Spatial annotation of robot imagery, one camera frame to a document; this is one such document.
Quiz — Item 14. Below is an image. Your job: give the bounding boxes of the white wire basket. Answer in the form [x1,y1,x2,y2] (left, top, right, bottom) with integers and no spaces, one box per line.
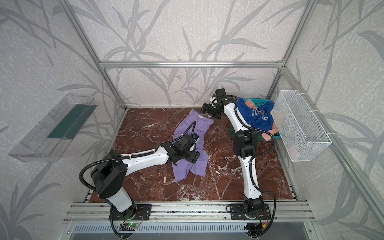
[271,90,332,162]

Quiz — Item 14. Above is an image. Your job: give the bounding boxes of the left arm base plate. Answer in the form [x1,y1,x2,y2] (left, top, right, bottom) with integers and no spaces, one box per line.
[109,204,152,221]

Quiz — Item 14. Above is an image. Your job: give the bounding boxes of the blue t-shirt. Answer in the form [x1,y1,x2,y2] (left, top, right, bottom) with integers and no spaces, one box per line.
[238,98,275,131]

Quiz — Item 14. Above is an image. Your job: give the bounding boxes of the right wiring bundle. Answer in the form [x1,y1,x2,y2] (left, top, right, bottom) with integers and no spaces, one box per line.
[244,220,271,239]

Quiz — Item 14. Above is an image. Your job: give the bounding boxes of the aluminium frame crossbar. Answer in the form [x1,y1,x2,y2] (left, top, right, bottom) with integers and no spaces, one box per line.
[99,61,282,68]

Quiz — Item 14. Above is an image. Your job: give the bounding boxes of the aluminium front rail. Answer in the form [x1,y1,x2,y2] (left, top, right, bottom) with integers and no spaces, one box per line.
[63,201,315,224]

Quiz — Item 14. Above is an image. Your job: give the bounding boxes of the purple t-shirt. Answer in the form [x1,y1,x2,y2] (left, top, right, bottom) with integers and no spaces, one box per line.
[173,109,214,182]

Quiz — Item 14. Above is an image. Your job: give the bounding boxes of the pink t-shirt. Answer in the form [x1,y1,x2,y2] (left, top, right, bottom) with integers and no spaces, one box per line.
[245,99,279,136]

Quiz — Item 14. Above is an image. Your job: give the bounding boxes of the green t-shirt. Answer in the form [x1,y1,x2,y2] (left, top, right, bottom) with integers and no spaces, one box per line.
[229,125,236,138]

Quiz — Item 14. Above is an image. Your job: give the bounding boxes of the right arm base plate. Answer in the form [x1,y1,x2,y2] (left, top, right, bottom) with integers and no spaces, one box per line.
[226,204,272,221]

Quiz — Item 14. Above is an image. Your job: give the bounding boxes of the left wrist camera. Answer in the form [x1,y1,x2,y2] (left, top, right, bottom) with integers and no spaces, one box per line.
[192,133,200,144]

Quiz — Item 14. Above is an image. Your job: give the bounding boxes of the clear plastic tray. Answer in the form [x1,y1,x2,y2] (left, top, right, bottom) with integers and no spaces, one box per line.
[9,94,98,163]

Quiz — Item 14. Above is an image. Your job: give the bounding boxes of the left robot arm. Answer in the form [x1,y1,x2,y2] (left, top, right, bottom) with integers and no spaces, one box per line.
[79,121,200,221]

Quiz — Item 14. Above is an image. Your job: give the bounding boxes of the teal plastic basket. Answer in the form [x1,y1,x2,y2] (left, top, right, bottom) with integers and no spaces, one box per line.
[245,99,281,142]

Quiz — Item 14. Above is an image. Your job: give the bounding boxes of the left circuit board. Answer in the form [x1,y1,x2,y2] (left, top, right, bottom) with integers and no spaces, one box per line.
[118,222,142,232]

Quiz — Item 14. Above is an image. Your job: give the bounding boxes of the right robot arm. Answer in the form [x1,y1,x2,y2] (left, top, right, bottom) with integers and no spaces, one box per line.
[202,89,277,224]

